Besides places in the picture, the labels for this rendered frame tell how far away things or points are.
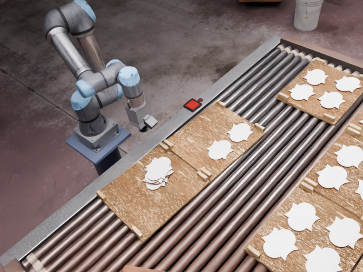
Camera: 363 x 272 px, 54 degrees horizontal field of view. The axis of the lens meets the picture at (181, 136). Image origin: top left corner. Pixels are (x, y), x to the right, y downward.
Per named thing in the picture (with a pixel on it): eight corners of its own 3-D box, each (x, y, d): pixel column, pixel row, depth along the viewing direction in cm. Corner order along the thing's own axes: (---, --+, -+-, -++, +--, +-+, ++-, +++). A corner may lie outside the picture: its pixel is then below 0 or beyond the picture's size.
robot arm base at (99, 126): (74, 130, 197) (68, 117, 190) (94, 114, 204) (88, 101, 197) (92, 140, 189) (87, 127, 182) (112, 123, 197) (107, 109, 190)
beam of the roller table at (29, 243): (3, 264, 158) (-3, 258, 154) (273, 42, 248) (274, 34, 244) (12, 277, 154) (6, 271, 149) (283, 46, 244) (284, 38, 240)
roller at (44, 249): (24, 264, 155) (19, 259, 151) (279, 48, 240) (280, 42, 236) (29, 272, 152) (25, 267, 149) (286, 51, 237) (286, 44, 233)
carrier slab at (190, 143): (162, 144, 187) (162, 142, 185) (216, 103, 203) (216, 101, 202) (211, 182, 168) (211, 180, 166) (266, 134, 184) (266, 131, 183)
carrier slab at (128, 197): (96, 195, 170) (95, 193, 168) (161, 145, 186) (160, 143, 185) (143, 243, 151) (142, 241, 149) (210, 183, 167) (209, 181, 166)
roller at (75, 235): (29, 272, 152) (25, 267, 149) (286, 51, 237) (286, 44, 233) (35, 279, 150) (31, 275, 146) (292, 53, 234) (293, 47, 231)
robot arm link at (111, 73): (95, 66, 147) (106, 77, 140) (119, 54, 151) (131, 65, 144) (100, 81, 153) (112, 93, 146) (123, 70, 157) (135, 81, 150)
